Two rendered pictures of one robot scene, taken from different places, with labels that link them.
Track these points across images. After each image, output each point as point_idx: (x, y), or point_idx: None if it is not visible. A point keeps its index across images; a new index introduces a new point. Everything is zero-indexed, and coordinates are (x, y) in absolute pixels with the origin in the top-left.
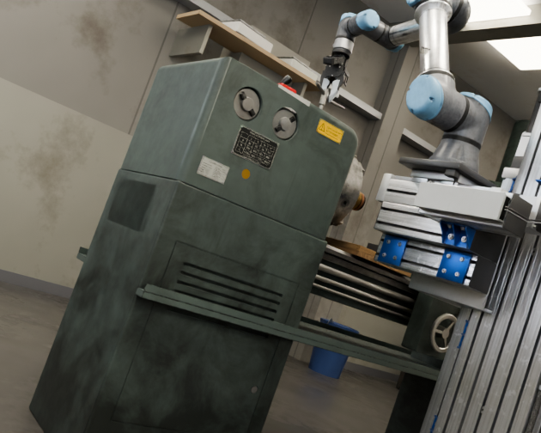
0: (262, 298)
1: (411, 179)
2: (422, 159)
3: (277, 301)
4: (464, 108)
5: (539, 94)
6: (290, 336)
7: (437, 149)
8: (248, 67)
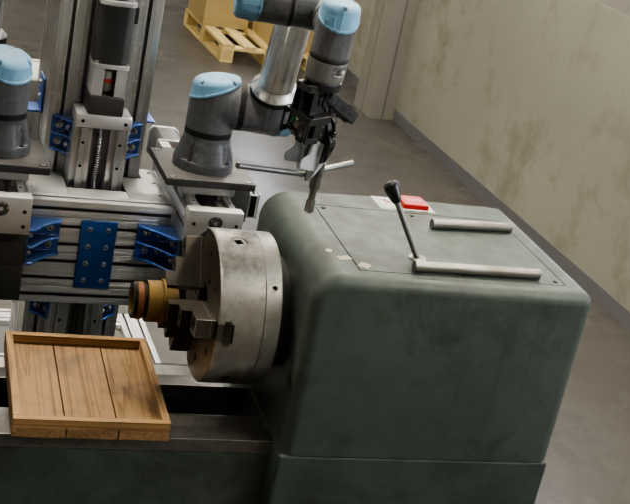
0: None
1: (230, 199)
2: (247, 173)
3: None
4: None
5: (134, 11)
6: None
7: (231, 152)
8: (471, 206)
